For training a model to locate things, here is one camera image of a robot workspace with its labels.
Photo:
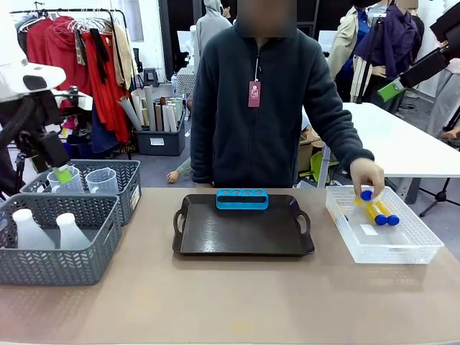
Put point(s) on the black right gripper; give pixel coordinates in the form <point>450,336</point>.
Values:
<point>426,68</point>

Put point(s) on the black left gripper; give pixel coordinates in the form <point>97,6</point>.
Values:
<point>54,149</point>

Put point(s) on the clear plastic measuring beaker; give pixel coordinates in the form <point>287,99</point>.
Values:
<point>75,185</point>
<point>102,183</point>

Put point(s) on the white plastic conical flask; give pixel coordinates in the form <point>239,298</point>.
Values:
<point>72,237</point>
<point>28,233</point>

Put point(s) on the person's left forearm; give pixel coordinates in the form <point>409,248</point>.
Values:
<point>345,136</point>

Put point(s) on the person's right forearm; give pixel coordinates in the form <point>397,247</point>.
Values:
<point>201,161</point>

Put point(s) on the person's left hand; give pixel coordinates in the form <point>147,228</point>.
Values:
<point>368,174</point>

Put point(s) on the black phone stand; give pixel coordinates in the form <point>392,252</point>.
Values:
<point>370,54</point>

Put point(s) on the purple jacket mannequin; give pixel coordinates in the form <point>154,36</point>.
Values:
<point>395,43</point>

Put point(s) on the white table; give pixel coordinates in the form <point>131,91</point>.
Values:
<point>395,140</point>

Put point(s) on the gray hanging garment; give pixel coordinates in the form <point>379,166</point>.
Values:
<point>445,100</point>

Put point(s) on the gray woven plastic basket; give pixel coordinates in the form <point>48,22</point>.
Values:
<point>54,266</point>
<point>125,179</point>

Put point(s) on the beige coat mannequin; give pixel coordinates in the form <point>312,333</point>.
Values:
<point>346,43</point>

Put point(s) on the gray paper roll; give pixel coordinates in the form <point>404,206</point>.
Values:
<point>129,113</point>

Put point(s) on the cardboard box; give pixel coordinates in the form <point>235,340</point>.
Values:
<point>307,151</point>

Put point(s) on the gray storage bin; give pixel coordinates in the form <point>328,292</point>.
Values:
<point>160,142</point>

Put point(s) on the white paper roll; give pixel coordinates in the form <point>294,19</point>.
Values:
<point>172,116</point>

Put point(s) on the red hanging garments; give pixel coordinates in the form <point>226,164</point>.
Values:
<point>54,50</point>

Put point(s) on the black plastic stool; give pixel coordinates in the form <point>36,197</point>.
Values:
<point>151,77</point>

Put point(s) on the black hanging scarf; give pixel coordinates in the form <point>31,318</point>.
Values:
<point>98,46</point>

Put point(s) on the maroon hang tag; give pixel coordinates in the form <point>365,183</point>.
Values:
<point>254,95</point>

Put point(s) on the beige hanging garment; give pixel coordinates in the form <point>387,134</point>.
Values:
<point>124,54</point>

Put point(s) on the person in dark fleece jacket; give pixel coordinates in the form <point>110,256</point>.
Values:
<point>251,125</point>

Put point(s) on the white perforated plastic basket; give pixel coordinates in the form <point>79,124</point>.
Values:
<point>391,248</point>

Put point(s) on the black metal clothes rack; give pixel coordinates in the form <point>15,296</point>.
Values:
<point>64,12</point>

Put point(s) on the blue test tube rack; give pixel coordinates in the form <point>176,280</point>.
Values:
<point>242,203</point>

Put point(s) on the white mannequin torso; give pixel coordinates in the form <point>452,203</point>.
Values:
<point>194,46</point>

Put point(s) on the gray hoodie mannequin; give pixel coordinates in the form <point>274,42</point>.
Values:
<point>212,28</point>

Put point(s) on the dark brown serving tray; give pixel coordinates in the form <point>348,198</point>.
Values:
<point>244,233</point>

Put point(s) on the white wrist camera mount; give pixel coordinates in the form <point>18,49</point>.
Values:
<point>81,100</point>

